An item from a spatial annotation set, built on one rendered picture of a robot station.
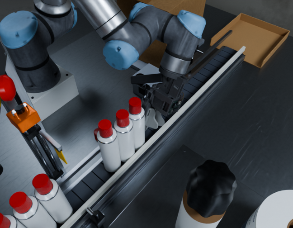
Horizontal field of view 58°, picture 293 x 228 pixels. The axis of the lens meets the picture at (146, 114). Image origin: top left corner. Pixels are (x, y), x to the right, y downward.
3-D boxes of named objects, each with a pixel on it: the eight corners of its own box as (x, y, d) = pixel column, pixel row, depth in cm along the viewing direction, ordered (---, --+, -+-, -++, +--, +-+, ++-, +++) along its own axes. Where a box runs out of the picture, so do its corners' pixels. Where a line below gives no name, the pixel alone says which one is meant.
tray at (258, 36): (260, 68, 115) (263, 61, 112) (209, 45, 126) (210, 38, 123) (286, 38, 130) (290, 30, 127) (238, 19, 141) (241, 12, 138)
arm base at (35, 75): (29, 99, 89) (18, 77, 82) (11, 77, 97) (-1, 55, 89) (68, 79, 96) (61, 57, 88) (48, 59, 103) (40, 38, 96)
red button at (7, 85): (-17, 90, 35) (7, 86, 35) (-14, 71, 37) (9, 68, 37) (-4, 109, 38) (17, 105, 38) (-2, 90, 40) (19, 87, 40)
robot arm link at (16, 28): (3, 60, 87) (-16, 23, 77) (33, 40, 95) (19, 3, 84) (30, 72, 83) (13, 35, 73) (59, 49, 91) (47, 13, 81)
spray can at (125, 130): (127, 166, 79) (123, 125, 63) (115, 157, 81) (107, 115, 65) (138, 154, 82) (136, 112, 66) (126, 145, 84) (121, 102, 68)
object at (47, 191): (62, 228, 68) (36, 197, 52) (49, 215, 70) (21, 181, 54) (77, 213, 70) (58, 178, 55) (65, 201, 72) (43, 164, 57)
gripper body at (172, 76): (164, 118, 73) (180, 79, 68) (140, 103, 76) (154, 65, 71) (177, 113, 79) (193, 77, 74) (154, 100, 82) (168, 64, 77)
